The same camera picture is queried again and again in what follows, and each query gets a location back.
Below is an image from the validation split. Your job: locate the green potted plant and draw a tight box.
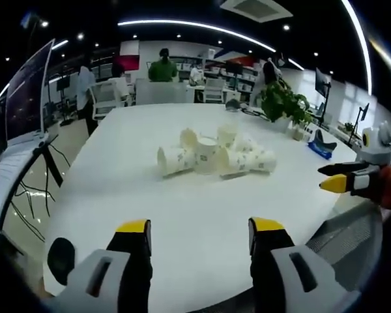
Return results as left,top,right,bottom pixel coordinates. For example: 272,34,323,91
259,80,314,134

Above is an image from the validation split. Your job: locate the dark grey curved holder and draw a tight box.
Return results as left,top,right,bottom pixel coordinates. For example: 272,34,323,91
313,128,338,148

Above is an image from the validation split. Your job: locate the black cable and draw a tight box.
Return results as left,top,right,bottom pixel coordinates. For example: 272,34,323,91
11,133,71,244

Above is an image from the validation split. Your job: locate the pile of white paper cups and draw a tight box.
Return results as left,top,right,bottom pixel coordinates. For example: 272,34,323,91
157,123,278,179

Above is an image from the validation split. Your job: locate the black tripod stand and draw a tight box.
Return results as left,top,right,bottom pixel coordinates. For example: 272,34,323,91
56,72,75,127

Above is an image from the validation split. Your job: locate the grey desk partition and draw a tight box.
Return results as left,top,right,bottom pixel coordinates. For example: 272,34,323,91
135,79,196,106

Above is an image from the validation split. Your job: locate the large dark monitor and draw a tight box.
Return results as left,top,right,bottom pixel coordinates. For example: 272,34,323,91
5,38,56,142

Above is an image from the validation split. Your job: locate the white table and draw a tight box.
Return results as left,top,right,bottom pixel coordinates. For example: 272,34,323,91
42,103,374,296

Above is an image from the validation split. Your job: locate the white office chair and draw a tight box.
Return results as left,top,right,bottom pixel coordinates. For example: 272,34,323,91
203,77,225,104
90,80,122,121

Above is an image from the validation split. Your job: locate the grey mesh office chair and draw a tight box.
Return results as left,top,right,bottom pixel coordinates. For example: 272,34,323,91
305,201,384,291

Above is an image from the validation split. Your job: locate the black round stool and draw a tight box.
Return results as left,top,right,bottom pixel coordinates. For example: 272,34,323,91
46,237,76,286

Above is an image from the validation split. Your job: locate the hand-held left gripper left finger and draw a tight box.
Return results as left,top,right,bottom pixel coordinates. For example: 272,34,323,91
51,218,154,313

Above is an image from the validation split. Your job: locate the blue wipes packet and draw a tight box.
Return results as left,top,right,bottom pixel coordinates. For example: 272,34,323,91
307,140,337,161

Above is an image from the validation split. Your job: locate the black desk monitor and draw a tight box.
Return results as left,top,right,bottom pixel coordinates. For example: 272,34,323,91
315,67,333,97

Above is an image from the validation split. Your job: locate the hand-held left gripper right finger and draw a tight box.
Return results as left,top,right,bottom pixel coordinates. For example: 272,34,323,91
248,216,353,313

